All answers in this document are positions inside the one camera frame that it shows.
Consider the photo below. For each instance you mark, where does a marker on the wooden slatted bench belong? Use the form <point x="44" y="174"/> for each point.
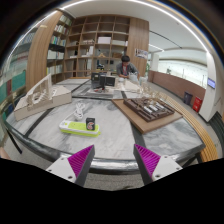
<point x="209" y="153"/>

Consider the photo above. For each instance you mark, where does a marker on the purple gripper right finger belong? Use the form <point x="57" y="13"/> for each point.
<point x="153" y="166"/>

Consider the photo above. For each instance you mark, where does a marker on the wooden bookshelf wall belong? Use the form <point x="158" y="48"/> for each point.
<point x="67" y="47"/>

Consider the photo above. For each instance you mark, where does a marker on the blue bin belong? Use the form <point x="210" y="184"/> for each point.
<point x="187" y="98"/>

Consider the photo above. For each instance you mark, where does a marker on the red bin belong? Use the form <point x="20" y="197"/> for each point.
<point x="197" y="104"/>

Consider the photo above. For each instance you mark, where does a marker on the brown architectural model board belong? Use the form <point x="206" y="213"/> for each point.
<point x="147" y="114"/>

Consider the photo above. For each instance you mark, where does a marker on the black charger plug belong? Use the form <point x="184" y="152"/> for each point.
<point x="90" y="123"/>

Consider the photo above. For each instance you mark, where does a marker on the seated person dark hair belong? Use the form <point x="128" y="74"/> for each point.
<point x="125" y="67"/>

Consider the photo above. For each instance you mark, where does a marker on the green white power strip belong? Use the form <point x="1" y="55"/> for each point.
<point x="78" y="128"/>

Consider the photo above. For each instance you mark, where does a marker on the wall screen monitor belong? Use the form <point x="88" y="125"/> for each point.
<point x="211" y="83"/>

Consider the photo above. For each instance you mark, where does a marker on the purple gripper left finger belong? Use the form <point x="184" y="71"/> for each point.
<point x="74" y="168"/>

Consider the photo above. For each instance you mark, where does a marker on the black box objects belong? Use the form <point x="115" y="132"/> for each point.
<point x="101" y="80"/>

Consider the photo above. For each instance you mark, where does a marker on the beige architectural model left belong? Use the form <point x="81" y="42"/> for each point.
<point x="40" y="97"/>

